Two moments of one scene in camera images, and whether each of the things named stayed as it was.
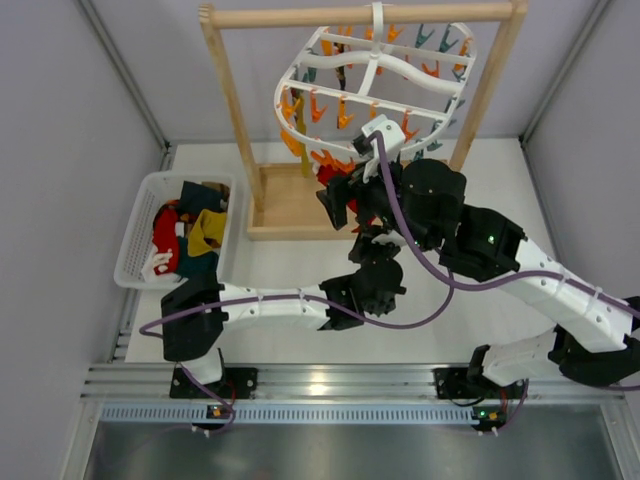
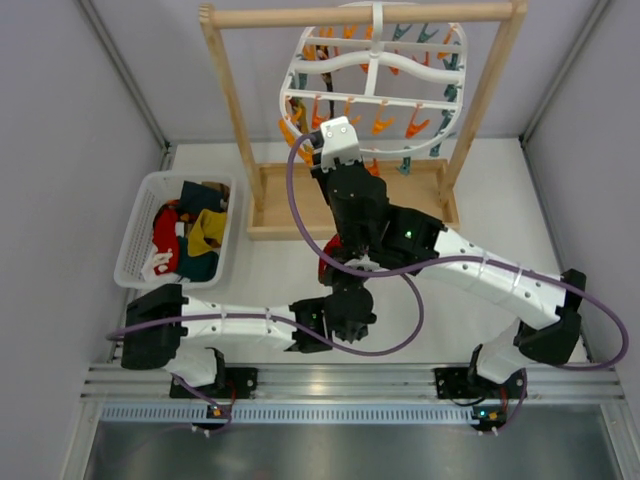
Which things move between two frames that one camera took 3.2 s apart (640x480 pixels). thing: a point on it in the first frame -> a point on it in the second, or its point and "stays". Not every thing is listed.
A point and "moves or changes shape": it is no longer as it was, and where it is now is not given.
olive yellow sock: x=302 y=125 moves or changes shape
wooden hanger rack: x=283 y=200 stays
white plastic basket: x=157 y=188 stays
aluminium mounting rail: x=143 y=382 stays
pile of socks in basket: x=188 y=233 stays
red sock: x=353 y=204 moves or changes shape
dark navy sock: x=339 y=47 -> x=327 y=77
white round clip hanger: x=341 y=77 stays
